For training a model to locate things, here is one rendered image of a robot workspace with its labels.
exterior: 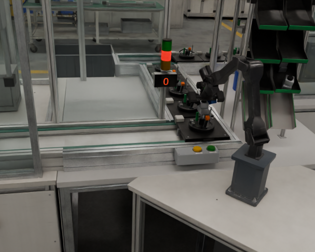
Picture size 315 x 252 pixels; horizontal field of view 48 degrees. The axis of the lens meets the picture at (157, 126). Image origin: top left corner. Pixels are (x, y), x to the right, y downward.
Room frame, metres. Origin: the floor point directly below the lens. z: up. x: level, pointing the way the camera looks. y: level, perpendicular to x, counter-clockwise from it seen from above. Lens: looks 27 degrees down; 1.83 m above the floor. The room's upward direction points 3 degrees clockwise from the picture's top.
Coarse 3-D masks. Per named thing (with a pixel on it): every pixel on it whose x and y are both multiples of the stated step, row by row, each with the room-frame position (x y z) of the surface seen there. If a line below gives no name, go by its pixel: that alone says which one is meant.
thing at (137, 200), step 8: (136, 200) 1.31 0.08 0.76; (144, 200) 1.27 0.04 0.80; (136, 208) 1.29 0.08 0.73; (144, 208) 1.31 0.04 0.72; (160, 208) 1.22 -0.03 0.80; (136, 216) 1.29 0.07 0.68; (144, 216) 1.32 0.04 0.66; (176, 216) 1.17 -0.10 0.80; (136, 224) 1.29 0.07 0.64; (192, 224) 1.13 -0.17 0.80; (136, 232) 1.29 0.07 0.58; (208, 232) 1.08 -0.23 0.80; (136, 240) 1.29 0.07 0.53; (216, 240) 1.26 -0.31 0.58; (224, 240) 1.05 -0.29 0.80; (136, 248) 1.29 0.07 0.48; (216, 248) 1.26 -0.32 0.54; (224, 248) 1.24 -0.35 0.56; (232, 248) 1.02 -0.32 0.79; (240, 248) 1.00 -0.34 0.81
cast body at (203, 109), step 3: (201, 102) 1.69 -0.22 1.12; (204, 102) 1.69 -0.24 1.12; (207, 102) 1.69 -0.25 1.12; (198, 105) 1.71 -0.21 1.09; (201, 105) 1.68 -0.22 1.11; (204, 105) 1.68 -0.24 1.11; (207, 105) 1.69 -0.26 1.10; (198, 108) 1.70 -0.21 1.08; (201, 108) 1.68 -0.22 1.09; (204, 108) 1.68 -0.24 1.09; (207, 108) 1.68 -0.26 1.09; (198, 111) 1.70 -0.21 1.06; (201, 111) 1.67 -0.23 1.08; (204, 111) 1.67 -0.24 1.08; (207, 111) 1.67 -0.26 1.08
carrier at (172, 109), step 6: (168, 102) 2.00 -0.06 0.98; (174, 102) 2.02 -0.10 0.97; (180, 102) 1.95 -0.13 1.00; (186, 102) 1.95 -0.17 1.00; (168, 108) 1.94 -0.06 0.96; (174, 108) 1.93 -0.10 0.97; (180, 108) 1.90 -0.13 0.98; (186, 108) 1.89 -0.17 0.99; (192, 108) 1.89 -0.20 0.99; (174, 114) 1.84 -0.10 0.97; (180, 114) 1.85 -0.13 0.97; (186, 114) 1.85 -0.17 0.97; (192, 114) 1.85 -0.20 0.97; (198, 114) 1.86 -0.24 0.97; (204, 114) 1.86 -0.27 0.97
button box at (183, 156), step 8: (176, 152) 1.44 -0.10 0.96; (184, 152) 1.44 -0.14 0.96; (192, 152) 1.45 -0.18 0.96; (200, 152) 1.45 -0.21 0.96; (208, 152) 1.45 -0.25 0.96; (216, 152) 1.46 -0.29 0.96; (176, 160) 1.43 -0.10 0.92; (184, 160) 1.42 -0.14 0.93; (192, 160) 1.43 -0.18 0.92; (200, 160) 1.44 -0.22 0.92; (208, 160) 1.45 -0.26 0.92; (216, 160) 1.46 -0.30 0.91
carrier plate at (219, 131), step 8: (184, 120) 1.77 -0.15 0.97; (216, 120) 1.79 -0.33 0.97; (184, 128) 1.67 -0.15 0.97; (216, 128) 1.69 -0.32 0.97; (184, 136) 1.58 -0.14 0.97; (192, 136) 1.59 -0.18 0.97; (200, 136) 1.59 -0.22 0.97; (208, 136) 1.60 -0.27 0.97; (216, 136) 1.60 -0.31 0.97; (224, 136) 1.61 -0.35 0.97
